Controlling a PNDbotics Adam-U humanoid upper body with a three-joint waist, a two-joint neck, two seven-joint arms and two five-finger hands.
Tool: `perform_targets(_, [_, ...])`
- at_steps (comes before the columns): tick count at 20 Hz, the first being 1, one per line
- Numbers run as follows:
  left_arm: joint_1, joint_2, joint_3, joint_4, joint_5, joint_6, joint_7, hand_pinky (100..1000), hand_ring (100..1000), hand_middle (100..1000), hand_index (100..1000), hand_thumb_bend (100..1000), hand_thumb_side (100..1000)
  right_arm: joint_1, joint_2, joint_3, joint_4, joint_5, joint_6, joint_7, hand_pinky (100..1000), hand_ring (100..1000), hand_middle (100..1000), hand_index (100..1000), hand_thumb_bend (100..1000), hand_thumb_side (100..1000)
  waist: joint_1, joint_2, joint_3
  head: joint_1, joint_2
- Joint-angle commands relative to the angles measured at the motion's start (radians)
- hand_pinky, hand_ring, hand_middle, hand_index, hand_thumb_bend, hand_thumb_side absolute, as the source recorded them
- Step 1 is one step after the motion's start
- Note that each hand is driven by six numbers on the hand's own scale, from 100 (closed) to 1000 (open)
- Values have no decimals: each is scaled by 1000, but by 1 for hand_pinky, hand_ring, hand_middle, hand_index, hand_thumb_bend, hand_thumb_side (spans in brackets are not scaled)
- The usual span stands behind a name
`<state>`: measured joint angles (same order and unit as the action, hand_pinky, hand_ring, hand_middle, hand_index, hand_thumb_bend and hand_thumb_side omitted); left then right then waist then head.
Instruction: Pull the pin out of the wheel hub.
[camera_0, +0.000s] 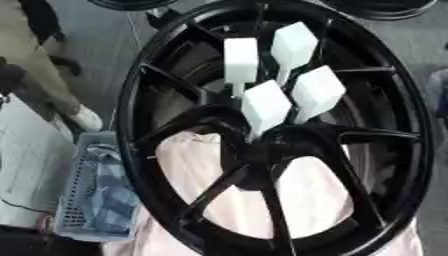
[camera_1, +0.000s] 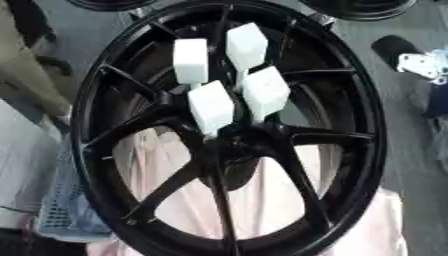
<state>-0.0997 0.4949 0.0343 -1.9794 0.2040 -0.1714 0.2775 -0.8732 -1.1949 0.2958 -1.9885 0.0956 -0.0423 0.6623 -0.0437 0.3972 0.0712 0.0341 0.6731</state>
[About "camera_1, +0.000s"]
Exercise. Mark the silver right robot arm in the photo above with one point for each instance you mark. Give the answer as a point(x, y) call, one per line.
point(424, 65)

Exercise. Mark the white pin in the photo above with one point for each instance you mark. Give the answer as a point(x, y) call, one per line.
point(191, 60)
point(210, 106)
point(266, 90)
point(246, 45)

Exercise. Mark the black spoked wheel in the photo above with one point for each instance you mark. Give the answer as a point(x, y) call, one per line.
point(344, 110)

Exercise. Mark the black round wheel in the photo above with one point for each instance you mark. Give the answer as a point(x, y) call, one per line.
point(111, 3)
point(361, 8)

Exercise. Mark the pale pink cloth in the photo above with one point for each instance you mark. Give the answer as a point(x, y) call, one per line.
point(262, 213)

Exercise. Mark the pale perforated plastic basket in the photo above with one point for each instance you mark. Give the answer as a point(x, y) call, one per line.
point(64, 206)

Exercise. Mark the person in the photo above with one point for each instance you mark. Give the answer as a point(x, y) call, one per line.
point(29, 60)

